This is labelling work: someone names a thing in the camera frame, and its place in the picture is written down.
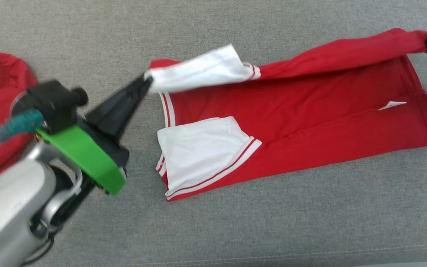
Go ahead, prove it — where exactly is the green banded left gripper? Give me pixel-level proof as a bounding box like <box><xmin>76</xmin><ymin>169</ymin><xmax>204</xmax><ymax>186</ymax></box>
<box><xmin>37</xmin><ymin>76</ymin><xmax>154</xmax><ymax>196</ymax></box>

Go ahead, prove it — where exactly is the red sleeveless jersey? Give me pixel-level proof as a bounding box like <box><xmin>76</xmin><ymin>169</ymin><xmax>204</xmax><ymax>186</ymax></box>
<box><xmin>0</xmin><ymin>51</ymin><xmax>38</xmax><ymax>182</ymax></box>

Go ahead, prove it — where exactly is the red and white jersey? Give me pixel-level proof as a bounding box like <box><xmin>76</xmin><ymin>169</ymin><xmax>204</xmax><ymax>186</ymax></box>
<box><xmin>145</xmin><ymin>28</ymin><xmax>427</xmax><ymax>202</ymax></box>

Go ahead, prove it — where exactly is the black round left gripper motor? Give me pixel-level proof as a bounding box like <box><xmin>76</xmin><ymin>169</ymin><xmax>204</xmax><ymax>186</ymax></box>
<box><xmin>10</xmin><ymin>91</ymin><xmax>32</xmax><ymax>119</ymax></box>

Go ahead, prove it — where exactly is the grey fabric sofa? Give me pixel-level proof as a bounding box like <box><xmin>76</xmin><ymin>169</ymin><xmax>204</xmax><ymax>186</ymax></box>
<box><xmin>0</xmin><ymin>0</ymin><xmax>427</xmax><ymax>267</ymax></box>

